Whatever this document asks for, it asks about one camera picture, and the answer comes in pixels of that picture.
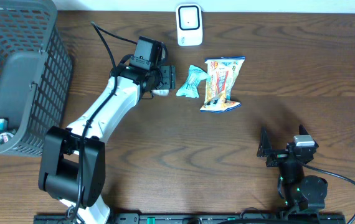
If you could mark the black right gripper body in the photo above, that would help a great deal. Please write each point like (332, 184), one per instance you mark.
(278, 157)

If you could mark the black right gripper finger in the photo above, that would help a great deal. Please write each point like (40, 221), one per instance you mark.
(302, 130)
(265, 147)

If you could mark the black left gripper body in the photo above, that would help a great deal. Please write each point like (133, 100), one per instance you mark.
(165, 79)

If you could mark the orange juice carton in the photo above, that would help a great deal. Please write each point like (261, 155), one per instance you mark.
(160, 92)

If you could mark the teal candy wrapper bag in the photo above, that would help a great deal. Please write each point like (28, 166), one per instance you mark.
(195, 76)

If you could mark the yellow blue snack bag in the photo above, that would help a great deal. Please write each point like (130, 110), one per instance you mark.
(223, 72)

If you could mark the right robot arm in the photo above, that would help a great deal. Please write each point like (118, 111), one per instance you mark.
(302, 193)

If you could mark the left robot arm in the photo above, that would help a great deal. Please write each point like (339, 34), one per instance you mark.
(72, 168)

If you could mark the white barcode scanner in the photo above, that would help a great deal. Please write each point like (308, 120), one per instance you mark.
(189, 25)

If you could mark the grey plastic mesh basket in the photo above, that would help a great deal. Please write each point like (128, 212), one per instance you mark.
(35, 74)

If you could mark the round black lidded cup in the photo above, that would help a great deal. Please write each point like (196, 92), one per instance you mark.
(5, 137)

